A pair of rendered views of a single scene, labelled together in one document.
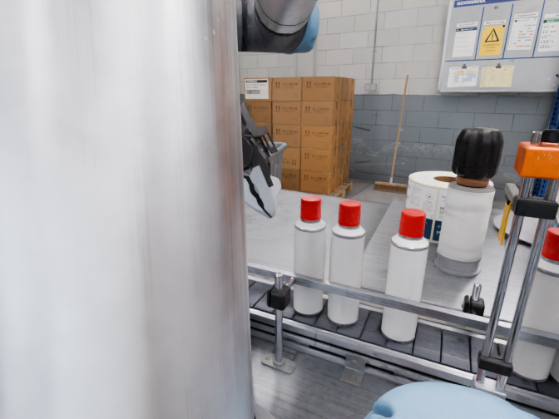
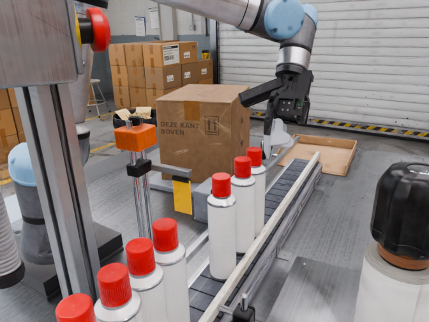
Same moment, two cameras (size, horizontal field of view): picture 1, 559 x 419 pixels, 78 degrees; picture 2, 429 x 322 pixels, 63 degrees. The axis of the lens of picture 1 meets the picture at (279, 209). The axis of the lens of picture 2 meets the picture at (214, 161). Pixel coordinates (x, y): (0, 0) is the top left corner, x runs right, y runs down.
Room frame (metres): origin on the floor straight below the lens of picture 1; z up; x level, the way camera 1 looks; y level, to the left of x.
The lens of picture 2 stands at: (0.47, -0.74, 1.33)
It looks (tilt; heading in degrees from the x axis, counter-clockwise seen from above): 21 degrees down; 92
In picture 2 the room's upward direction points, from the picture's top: 1 degrees counter-clockwise
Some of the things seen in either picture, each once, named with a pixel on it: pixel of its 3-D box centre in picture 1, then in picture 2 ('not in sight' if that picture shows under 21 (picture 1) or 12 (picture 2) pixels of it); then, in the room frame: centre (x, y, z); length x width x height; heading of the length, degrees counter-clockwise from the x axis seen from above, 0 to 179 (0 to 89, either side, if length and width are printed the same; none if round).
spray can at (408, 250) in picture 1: (405, 276); (222, 227); (0.46, -0.19, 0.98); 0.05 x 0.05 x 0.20
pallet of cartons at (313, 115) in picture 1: (299, 138); not in sight; (4.34, -0.25, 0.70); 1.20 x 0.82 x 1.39; 64
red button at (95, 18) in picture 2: not in sight; (91, 30); (0.35, -0.41, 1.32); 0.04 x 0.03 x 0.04; 119
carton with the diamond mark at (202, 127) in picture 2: not in sight; (207, 130); (0.40, 0.43, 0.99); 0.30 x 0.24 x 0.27; 75
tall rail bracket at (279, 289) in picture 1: (284, 313); not in sight; (0.46, -0.01, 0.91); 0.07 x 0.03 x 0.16; 154
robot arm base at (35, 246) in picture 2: not in sight; (55, 223); (0.09, -0.09, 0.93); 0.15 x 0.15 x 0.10
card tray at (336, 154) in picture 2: not in sight; (316, 152); (0.82, 0.56, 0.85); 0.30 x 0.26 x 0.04; 64
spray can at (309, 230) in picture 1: (309, 256); (253, 193); (0.52, -0.05, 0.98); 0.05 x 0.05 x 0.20
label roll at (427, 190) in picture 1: (445, 205); not in sight; (0.88, -0.45, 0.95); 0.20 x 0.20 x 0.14
